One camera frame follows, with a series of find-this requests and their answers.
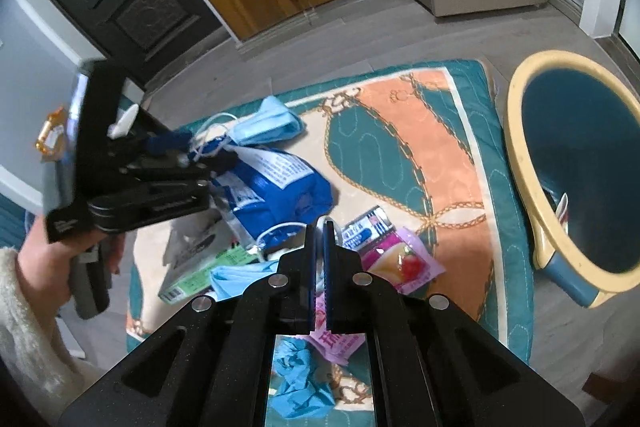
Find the dark wooden furniture leg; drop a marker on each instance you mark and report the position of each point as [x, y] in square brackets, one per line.
[600, 387]

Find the blue face mask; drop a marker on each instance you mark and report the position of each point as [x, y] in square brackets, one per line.
[272, 122]
[235, 279]

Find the pink fruit snack packet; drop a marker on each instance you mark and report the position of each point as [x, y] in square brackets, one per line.
[400, 264]

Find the striped small packet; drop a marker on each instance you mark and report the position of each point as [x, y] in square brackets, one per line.
[370, 227]

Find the orange shiny object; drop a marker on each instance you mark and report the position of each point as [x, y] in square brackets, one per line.
[50, 134]

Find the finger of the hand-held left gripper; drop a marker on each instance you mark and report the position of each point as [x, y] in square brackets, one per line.
[165, 202]
[170, 143]

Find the blue plastic bag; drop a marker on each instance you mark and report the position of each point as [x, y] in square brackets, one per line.
[280, 187]

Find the pink printed wrapper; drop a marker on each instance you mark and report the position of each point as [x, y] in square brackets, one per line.
[340, 347]

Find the person's left hand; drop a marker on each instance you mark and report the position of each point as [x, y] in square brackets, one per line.
[45, 267]

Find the yellow rimmed blue bin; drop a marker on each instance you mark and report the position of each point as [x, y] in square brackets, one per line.
[575, 132]

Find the green white cardboard box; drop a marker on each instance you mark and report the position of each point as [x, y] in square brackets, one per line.
[190, 279]

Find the blue glove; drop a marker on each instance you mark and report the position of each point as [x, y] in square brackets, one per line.
[300, 377]

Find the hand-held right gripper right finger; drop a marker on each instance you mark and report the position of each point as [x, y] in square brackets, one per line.
[327, 267]

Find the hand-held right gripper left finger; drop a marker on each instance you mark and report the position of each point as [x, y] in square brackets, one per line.
[311, 257]

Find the teal orange printed mat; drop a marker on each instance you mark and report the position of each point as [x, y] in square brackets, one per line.
[440, 132]

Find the small white plastic object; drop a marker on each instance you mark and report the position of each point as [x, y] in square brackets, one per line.
[125, 119]

